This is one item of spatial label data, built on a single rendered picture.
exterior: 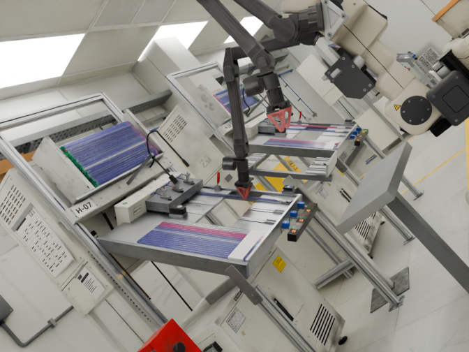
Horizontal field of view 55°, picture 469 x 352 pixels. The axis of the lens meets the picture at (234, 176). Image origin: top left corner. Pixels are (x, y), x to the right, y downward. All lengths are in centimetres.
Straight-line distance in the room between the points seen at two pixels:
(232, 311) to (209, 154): 157
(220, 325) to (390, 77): 116
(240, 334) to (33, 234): 107
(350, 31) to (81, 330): 271
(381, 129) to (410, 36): 325
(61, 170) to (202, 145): 138
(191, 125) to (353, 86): 181
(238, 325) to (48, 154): 114
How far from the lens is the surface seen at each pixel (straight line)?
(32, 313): 348
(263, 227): 197
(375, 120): 655
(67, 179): 219
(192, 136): 333
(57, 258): 229
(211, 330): 195
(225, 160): 222
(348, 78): 171
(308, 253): 331
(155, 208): 221
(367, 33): 176
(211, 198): 231
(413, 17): 943
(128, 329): 372
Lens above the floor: 92
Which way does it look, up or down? 2 degrees up
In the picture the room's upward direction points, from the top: 43 degrees counter-clockwise
